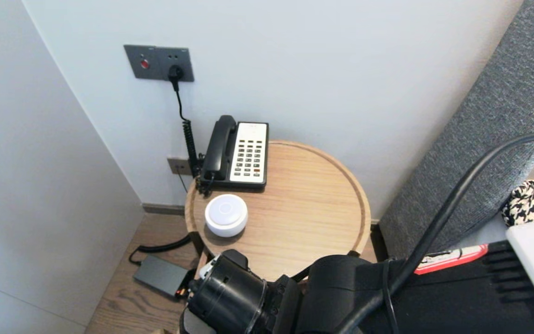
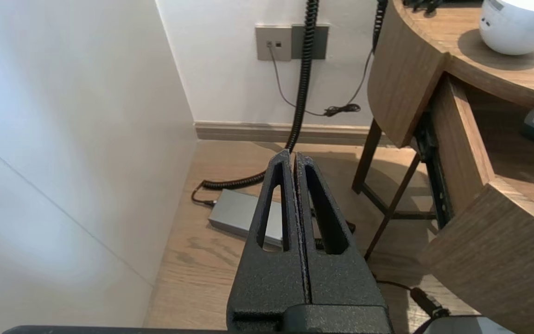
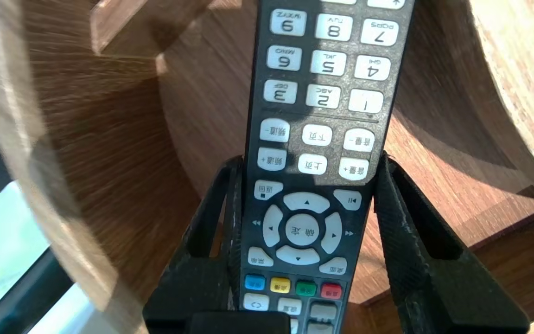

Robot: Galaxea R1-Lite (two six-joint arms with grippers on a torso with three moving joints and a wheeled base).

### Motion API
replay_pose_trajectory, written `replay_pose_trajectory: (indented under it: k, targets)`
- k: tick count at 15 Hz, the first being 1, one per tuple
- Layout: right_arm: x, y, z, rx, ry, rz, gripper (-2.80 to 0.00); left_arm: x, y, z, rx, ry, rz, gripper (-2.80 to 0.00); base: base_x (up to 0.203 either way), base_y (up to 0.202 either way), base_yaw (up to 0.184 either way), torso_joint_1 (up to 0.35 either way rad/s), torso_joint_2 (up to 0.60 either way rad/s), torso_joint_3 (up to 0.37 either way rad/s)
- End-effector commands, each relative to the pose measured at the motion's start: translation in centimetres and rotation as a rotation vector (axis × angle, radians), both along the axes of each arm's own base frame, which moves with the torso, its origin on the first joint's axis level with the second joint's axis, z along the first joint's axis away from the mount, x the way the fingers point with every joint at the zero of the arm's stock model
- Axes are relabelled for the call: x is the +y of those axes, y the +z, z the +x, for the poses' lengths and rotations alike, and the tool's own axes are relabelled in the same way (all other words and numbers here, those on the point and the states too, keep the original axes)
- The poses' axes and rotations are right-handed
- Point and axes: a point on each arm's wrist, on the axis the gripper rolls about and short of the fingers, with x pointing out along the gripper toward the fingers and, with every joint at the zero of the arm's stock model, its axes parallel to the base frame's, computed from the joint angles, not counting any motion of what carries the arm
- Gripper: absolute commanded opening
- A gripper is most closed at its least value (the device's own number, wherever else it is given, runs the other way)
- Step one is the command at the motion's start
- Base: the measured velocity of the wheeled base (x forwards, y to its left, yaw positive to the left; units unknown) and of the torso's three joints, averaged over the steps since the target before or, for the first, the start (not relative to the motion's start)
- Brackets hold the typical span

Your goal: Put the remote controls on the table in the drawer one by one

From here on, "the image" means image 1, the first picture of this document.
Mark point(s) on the white round smart speaker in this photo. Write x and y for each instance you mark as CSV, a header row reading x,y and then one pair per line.
x,y
225,214

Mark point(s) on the black and white telephone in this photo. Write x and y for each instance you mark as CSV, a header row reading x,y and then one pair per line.
x,y
248,153

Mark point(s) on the round wooden side table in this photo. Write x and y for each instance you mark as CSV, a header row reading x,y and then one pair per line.
x,y
304,199

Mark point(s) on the black telephone handset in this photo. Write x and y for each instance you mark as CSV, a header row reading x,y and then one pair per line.
x,y
218,148

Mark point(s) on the gray power adapter box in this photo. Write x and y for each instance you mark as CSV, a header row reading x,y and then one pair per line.
x,y
160,276

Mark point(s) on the gray fabric headboard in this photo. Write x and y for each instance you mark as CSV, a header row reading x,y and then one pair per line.
x,y
480,139

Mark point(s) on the beige wall phone jack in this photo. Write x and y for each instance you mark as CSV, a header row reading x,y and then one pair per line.
x,y
179,166

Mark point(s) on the gray wall power socket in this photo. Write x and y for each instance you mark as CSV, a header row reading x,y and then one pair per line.
x,y
181,58

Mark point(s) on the gray wall switch red button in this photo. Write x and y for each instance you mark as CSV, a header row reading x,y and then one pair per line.
x,y
141,62

